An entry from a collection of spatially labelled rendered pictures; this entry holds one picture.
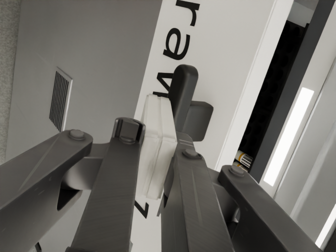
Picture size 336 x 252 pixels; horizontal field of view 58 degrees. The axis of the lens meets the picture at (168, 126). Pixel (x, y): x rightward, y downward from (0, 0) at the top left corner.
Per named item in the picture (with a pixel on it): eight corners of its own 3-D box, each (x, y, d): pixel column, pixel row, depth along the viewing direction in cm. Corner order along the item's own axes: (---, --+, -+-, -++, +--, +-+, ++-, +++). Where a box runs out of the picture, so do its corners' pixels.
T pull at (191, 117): (145, 166, 21) (156, 177, 20) (174, 60, 19) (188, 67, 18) (184, 162, 23) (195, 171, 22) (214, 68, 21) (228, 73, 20)
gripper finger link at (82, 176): (127, 203, 11) (47, 187, 11) (136, 148, 16) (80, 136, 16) (136, 169, 11) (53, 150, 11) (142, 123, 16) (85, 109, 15)
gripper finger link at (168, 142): (160, 137, 12) (178, 141, 12) (159, 95, 19) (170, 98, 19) (143, 198, 13) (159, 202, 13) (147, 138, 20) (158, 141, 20)
